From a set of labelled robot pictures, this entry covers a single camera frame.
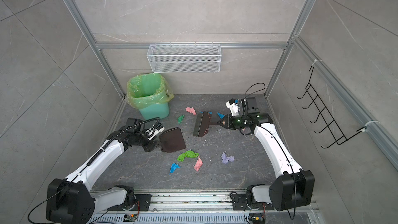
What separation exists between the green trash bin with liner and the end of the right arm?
0.40 metres

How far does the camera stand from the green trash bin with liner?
87cm

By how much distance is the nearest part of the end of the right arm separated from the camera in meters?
0.55
